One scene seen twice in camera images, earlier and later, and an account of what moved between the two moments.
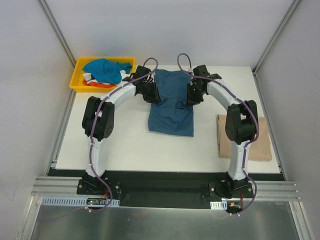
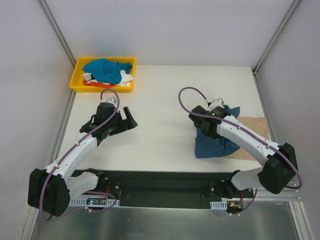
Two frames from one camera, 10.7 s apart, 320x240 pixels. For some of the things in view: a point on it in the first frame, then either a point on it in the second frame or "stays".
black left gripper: (152, 95) to (122, 122)
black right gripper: (193, 96) to (200, 119)
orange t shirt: (98, 84) stays
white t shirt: (90, 79) stays
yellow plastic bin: (76, 83) stays
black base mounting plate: (167, 189) stays
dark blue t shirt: (172, 115) to (206, 147)
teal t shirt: (106, 71) stays
